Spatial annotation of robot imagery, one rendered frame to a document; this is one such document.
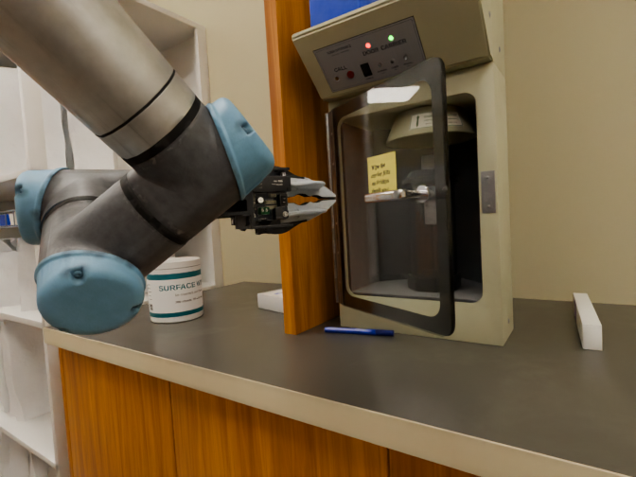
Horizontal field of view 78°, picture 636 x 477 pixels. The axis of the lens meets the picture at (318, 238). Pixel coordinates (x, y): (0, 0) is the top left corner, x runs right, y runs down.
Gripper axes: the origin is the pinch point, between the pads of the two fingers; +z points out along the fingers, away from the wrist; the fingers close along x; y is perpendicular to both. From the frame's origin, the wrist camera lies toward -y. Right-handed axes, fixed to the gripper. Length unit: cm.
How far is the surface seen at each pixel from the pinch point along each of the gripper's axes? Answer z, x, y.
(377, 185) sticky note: 13.6, 2.2, -5.2
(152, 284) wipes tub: -19, -17, -53
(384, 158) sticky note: 13.6, 6.5, -2.8
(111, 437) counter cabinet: -30, -50, -50
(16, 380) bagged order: -59, -55, -124
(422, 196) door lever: 13.1, -0.4, 6.1
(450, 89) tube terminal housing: 25.8, 18.0, 0.8
